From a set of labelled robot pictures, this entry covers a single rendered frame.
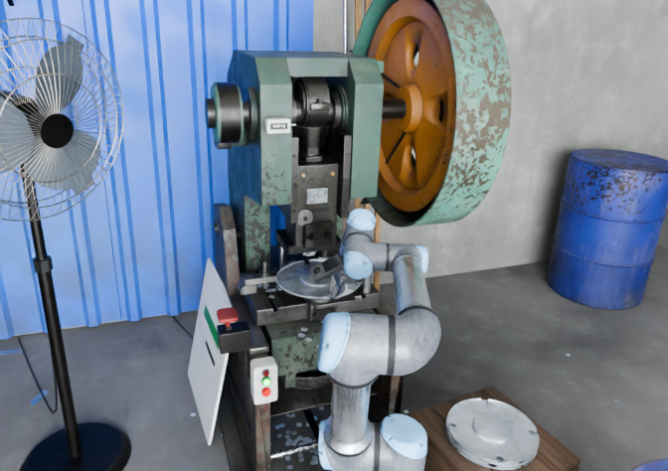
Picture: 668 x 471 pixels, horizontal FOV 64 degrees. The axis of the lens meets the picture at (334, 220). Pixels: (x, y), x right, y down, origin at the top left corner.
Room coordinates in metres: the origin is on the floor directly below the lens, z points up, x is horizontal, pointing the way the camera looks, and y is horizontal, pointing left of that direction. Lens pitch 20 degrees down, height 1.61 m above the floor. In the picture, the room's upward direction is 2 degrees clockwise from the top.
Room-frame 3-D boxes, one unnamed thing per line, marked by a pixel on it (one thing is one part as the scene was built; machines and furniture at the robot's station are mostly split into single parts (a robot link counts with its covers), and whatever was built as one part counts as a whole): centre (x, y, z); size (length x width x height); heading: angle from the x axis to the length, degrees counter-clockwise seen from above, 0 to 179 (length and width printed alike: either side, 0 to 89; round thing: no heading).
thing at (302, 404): (1.77, 0.09, 0.31); 0.43 x 0.42 x 0.01; 110
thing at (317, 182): (1.72, 0.07, 1.04); 0.17 x 0.15 x 0.30; 20
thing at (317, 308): (1.60, 0.03, 0.72); 0.25 x 0.14 x 0.14; 20
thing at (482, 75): (1.98, -0.19, 1.33); 1.03 x 0.28 x 0.82; 20
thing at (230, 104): (1.69, 0.33, 1.31); 0.22 x 0.12 x 0.22; 20
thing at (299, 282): (1.64, 0.04, 0.78); 0.29 x 0.29 x 0.01
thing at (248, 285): (1.70, 0.25, 0.76); 0.17 x 0.06 x 0.10; 110
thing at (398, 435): (1.05, -0.18, 0.62); 0.13 x 0.12 x 0.14; 88
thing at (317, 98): (1.76, 0.09, 1.27); 0.21 x 0.12 x 0.34; 20
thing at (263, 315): (1.76, 0.09, 0.68); 0.45 x 0.30 x 0.06; 110
